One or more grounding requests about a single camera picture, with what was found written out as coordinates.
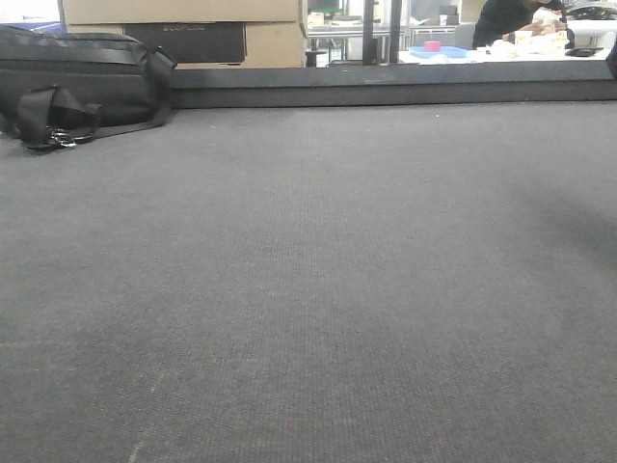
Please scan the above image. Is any lower cardboard box black label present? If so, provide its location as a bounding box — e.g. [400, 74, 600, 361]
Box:
[67, 22, 306, 68]

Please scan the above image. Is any red tape roll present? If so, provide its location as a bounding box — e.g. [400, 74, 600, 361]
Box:
[423, 41, 442, 53]

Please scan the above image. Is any blue tray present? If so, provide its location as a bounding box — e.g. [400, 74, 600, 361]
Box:
[409, 45, 469, 59]

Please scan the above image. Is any black vertical pole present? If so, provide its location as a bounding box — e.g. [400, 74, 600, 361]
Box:
[388, 0, 402, 65]

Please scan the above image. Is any person in black shirt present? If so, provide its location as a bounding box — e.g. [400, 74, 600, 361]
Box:
[472, 0, 567, 49]

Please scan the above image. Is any black fabric bag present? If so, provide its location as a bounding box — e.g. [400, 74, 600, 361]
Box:
[1, 25, 176, 151]

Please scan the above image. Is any upper cardboard box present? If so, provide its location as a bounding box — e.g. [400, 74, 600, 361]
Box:
[62, 0, 308, 25]

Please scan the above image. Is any dark conveyor side rail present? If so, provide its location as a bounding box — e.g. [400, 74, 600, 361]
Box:
[171, 58, 616, 109]

